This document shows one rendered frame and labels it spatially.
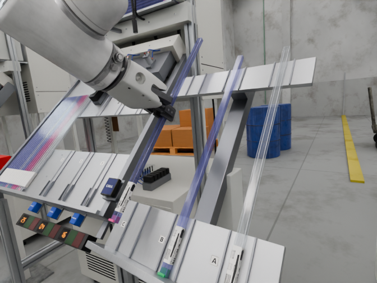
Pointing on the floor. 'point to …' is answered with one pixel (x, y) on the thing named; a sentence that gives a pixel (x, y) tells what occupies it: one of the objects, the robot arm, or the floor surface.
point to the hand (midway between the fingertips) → (164, 112)
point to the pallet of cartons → (181, 135)
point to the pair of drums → (285, 128)
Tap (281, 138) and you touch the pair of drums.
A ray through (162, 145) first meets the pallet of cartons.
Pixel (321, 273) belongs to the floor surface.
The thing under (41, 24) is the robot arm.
